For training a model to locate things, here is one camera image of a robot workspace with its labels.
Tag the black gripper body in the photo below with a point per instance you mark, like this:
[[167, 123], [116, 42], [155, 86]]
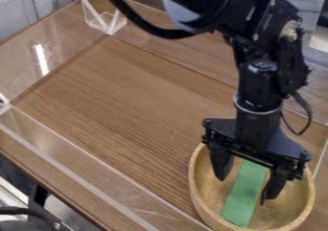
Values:
[[278, 153]]

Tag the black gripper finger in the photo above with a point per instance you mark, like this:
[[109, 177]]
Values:
[[221, 161], [274, 185]]

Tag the green rectangular block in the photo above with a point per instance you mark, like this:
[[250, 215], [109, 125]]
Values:
[[241, 200]]

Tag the brown wooden bowl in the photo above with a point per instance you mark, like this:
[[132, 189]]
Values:
[[281, 214]]

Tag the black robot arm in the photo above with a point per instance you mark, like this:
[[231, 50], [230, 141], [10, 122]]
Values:
[[262, 30]]

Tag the black metal table leg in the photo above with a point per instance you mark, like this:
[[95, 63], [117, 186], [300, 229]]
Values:
[[36, 201]]

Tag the clear acrylic front wall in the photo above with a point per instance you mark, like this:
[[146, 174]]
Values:
[[105, 196]]

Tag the clear acrylic corner bracket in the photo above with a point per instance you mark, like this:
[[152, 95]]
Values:
[[108, 23]]

